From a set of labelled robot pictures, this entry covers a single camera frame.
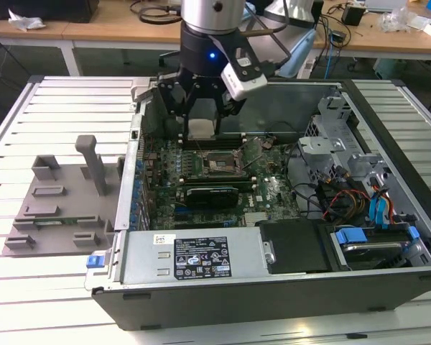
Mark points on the coin cell battery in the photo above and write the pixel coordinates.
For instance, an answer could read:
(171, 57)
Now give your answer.
(267, 143)

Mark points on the hard disk blue carrier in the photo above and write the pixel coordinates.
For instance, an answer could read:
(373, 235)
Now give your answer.
(373, 251)

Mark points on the CPU socket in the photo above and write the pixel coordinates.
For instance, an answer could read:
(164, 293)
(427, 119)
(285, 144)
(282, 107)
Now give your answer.
(219, 166)

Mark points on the silver metal drive cage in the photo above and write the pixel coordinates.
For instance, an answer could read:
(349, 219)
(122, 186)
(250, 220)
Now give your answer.
(323, 143)

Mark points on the black PC case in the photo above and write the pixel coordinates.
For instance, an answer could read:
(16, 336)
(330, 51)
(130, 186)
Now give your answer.
(237, 302)

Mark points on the silver chipset heatsink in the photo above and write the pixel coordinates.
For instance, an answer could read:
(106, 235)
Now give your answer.
(256, 218)

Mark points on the grey parts rack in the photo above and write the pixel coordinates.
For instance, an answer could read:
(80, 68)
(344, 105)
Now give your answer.
(75, 201)

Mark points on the black graphics card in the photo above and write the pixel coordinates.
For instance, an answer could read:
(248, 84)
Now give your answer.
(212, 196)

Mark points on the green motherboard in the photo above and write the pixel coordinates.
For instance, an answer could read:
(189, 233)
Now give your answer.
(165, 169)

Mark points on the black plastic shroud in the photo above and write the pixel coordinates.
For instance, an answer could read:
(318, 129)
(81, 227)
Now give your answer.
(294, 244)

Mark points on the large black box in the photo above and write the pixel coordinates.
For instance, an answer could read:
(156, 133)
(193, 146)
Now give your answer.
(39, 9)

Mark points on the blue case latch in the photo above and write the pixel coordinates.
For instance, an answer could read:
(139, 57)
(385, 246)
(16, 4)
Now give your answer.
(95, 261)

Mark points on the silver power supply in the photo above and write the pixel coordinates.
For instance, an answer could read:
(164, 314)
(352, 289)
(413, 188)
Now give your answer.
(147, 258)

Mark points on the pale teal cabinet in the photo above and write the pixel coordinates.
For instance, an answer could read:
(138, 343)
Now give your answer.
(391, 68)

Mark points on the crumpled white paper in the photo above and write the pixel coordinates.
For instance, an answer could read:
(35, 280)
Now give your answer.
(25, 19)

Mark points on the wooden desk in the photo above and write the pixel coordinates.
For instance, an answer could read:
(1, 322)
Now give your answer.
(21, 30)
(111, 30)

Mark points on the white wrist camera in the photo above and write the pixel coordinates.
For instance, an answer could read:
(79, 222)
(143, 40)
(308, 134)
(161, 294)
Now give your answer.
(242, 84)

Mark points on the black RAM slot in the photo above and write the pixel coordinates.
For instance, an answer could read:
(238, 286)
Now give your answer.
(230, 136)
(246, 185)
(230, 143)
(215, 179)

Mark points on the clear plastic bag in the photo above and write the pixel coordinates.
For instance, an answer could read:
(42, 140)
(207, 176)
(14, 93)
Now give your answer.
(398, 19)

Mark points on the silver CPU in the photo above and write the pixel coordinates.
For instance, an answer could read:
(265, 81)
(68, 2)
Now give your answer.
(201, 130)

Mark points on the green RAM stick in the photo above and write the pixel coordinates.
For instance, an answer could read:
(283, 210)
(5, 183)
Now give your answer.
(70, 220)

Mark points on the small black box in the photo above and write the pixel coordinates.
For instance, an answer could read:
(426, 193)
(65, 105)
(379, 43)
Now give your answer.
(352, 15)

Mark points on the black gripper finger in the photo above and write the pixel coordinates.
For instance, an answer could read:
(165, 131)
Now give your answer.
(217, 118)
(170, 104)

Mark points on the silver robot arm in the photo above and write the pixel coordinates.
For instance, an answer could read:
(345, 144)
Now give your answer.
(208, 14)

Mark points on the grey device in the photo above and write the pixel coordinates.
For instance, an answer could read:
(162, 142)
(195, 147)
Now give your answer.
(384, 4)

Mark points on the black power adapter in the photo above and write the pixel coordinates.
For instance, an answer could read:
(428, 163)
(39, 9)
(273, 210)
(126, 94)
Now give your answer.
(339, 37)

